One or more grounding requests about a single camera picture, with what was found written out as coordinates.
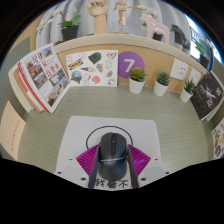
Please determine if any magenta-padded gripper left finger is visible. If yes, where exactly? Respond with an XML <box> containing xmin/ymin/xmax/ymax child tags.
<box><xmin>54</xmin><ymin>143</ymin><xmax>101</xmax><ymax>189</ymax></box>

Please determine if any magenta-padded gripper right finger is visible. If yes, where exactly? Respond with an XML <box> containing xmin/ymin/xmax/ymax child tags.
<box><xmin>126</xmin><ymin>143</ymin><xmax>173</xmax><ymax>189</ymax></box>

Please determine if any dark grey computer mouse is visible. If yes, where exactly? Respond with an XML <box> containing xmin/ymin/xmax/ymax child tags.
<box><xmin>97</xmin><ymin>131</ymin><xmax>129</xmax><ymax>181</ymax></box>

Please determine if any white printed mouse pad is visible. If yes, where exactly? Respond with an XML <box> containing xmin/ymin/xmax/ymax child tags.
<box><xmin>54</xmin><ymin>115</ymin><xmax>163</xmax><ymax>191</ymax></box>

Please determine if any colourful sticker card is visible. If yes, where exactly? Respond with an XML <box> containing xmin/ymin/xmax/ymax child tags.
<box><xmin>211</xmin><ymin>117</ymin><xmax>224</xmax><ymax>160</ymax></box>

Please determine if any small succulent in white pot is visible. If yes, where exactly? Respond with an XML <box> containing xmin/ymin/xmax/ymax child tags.
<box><xmin>128</xmin><ymin>66</ymin><xmax>147</xmax><ymax>95</ymax></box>
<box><xmin>153</xmin><ymin>71</ymin><xmax>171</xmax><ymax>98</ymax></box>
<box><xmin>179</xmin><ymin>78</ymin><xmax>197</xmax><ymax>104</ymax></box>

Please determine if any black cover book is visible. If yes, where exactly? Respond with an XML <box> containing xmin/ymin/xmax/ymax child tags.
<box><xmin>189</xmin><ymin>70</ymin><xmax>224</xmax><ymax>121</ymax></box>

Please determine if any tan book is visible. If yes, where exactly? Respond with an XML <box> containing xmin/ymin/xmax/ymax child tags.
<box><xmin>13</xmin><ymin>66</ymin><xmax>43</xmax><ymax>113</ymax></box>

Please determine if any red-spine book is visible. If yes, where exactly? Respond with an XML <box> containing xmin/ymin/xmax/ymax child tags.
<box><xmin>16</xmin><ymin>58</ymin><xmax>51</xmax><ymax>114</ymax></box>

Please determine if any white photo-cover book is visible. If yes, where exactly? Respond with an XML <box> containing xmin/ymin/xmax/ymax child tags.
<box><xmin>18</xmin><ymin>43</ymin><xmax>72</xmax><ymax>114</ymax></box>

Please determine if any thick white book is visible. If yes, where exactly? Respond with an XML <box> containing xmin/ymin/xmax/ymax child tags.
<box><xmin>7</xmin><ymin>63</ymin><xmax>34</xmax><ymax>113</ymax></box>

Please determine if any white sticker sheet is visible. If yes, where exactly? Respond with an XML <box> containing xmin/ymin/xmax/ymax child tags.
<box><xmin>65</xmin><ymin>49</ymin><xmax>119</xmax><ymax>88</ymax></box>

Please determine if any purple round number sign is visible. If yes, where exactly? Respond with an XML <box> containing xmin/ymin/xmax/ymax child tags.
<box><xmin>117</xmin><ymin>51</ymin><xmax>146</xmax><ymax>80</ymax></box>

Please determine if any wooden desk back shelf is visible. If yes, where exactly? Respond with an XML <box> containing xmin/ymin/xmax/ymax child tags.
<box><xmin>53</xmin><ymin>33</ymin><xmax>214</xmax><ymax>94</ymax></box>

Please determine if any grey-green desk partition panel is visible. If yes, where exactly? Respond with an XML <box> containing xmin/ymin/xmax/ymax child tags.
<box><xmin>0</xmin><ymin>36</ymin><xmax>38</xmax><ymax>158</ymax></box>

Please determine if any black wooden horse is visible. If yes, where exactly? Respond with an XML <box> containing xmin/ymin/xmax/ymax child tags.
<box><xmin>170</xmin><ymin>24</ymin><xmax>191</xmax><ymax>51</ymax></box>

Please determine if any pink wooden horse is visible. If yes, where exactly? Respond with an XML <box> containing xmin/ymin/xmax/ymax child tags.
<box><xmin>139</xmin><ymin>13</ymin><xmax>170</xmax><ymax>45</ymax></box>

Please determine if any wooden hand model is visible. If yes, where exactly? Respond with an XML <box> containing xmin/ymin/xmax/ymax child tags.
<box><xmin>86</xmin><ymin>0</ymin><xmax>110</xmax><ymax>35</ymax></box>

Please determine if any white wall socket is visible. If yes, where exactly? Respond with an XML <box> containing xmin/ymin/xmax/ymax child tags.
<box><xmin>170</xmin><ymin>58</ymin><xmax>190</xmax><ymax>82</ymax></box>
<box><xmin>188</xmin><ymin>67</ymin><xmax>203</xmax><ymax>86</ymax></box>

